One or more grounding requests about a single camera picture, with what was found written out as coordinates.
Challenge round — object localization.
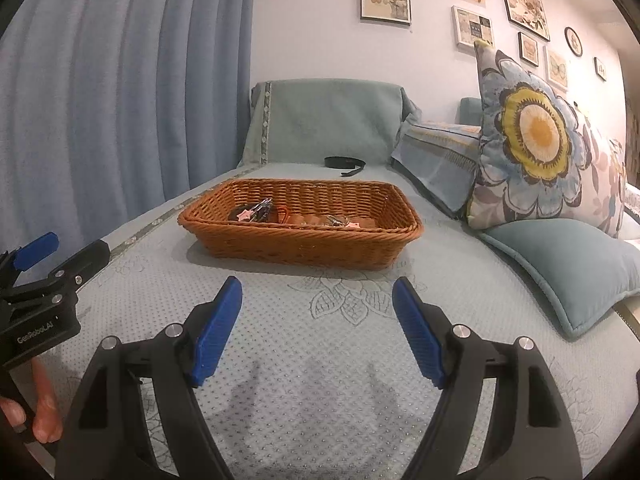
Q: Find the silver metal hair clip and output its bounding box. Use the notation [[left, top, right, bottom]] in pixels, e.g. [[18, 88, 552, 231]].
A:
[[326, 214, 360, 229]]

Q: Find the striped blue pillow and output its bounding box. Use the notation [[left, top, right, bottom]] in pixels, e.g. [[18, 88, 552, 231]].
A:
[[390, 116, 480, 218]]

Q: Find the black strap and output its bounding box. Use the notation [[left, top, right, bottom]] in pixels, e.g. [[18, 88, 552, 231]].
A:
[[323, 155, 368, 178]]

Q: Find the floral yellow flower pillow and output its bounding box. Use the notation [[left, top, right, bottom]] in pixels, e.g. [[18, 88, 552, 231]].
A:
[[466, 40, 627, 237]]

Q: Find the white framed picture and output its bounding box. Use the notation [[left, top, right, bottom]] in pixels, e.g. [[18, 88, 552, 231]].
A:
[[451, 6, 495, 53]]

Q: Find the blue curtain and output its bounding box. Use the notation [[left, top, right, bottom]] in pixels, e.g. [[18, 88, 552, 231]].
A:
[[1, 0, 253, 262]]

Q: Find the teal plain cushion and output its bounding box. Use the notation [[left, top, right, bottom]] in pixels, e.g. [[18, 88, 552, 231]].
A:
[[478, 218, 639, 340]]

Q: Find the brown wicker basket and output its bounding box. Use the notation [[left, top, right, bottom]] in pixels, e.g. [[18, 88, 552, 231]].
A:
[[178, 179, 423, 270]]

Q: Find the beige butterfly frame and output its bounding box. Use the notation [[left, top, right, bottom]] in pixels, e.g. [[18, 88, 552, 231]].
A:
[[544, 46, 568, 93]]

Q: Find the tiny square frame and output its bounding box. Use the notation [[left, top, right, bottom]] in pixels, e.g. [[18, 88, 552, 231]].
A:
[[593, 56, 606, 81]]

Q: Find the person's left hand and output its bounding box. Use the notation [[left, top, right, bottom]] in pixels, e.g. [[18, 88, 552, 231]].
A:
[[1, 358, 63, 444]]

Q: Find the small dark framed picture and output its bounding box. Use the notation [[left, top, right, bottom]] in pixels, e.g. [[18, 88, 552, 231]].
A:
[[518, 32, 539, 67]]

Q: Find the teal headboard cover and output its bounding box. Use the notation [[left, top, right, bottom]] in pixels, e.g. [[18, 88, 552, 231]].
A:
[[241, 79, 422, 166]]

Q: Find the black wrist watch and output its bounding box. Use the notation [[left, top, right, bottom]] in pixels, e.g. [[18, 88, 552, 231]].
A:
[[227, 204, 264, 222]]

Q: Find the floral framed picture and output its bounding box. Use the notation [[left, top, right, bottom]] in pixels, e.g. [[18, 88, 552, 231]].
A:
[[504, 0, 550, 41]]

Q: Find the pink star hair clip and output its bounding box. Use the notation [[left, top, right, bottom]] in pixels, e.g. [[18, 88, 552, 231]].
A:
[[236, 198, 272, 222]]

